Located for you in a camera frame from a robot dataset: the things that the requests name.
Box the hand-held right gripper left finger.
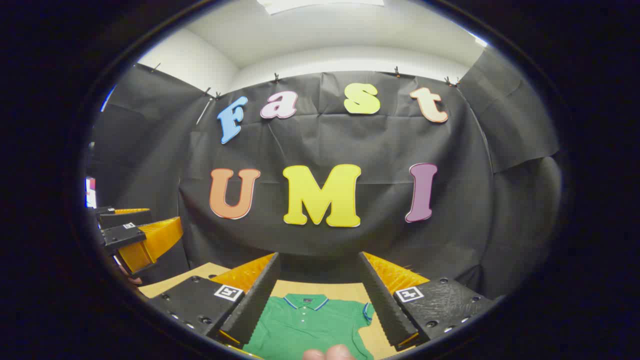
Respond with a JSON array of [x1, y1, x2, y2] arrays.
[[147, 252, 282, 351]]

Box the green T-shirt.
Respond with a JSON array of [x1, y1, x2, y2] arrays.
[[242, 293, 376, 360]]

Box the black backdrop cloth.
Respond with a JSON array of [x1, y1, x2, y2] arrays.
[[85, 47, 563, 301]]

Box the white ceiling light panel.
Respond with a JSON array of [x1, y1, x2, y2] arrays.
[[257, 0, 386, 15]]

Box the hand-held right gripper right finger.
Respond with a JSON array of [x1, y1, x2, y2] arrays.
[[357, 251, 501, 352]]

